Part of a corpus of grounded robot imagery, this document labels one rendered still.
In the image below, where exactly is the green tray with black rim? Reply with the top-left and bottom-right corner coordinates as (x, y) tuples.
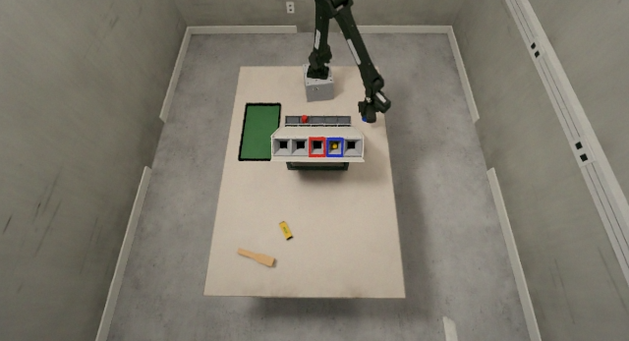
(238, 103), (281, 161)

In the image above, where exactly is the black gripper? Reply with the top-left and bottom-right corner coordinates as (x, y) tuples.
(358, 101), (366, 119)

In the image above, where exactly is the yellow pocket level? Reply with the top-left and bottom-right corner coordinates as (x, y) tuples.
(279, 221), (293, 240)

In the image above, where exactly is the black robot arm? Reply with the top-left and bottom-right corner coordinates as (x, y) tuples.
(307, 0), (391, 124)

